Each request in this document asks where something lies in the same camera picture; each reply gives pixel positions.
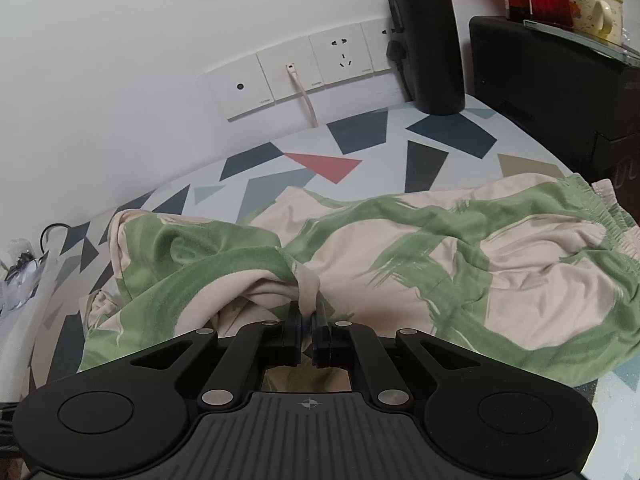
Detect green patterned pants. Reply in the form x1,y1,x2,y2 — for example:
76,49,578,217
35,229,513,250
77,172,640,391

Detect cream floral mug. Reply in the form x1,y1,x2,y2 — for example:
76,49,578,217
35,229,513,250
564,0,626,46

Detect black insulated bottle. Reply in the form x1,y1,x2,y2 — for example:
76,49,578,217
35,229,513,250
387,0,467,116

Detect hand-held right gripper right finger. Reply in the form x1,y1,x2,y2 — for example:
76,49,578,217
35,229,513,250
311,310,493,409

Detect black cable loop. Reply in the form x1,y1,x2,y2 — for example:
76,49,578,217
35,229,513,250
40,223,76,257

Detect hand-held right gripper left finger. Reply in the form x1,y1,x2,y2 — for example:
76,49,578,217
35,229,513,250
129,301,305,411

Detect black box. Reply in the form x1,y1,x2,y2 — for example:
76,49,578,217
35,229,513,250
468,15,640,188

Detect white cable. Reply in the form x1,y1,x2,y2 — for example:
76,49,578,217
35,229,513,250
286,62,319,128

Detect white round-hole wall plate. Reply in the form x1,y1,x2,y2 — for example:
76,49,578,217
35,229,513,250
197,52,276,122

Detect white power wall socket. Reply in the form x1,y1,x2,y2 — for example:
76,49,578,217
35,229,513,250
308,19,376,90
361,16,401,75

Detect glass tray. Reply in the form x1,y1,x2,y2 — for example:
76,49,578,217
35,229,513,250
522,19,640,66

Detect grey cable with plug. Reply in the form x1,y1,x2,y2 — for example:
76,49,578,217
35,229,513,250
0,237,48,317

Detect white data wall socket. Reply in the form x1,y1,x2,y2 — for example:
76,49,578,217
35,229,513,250
256,35,326,103

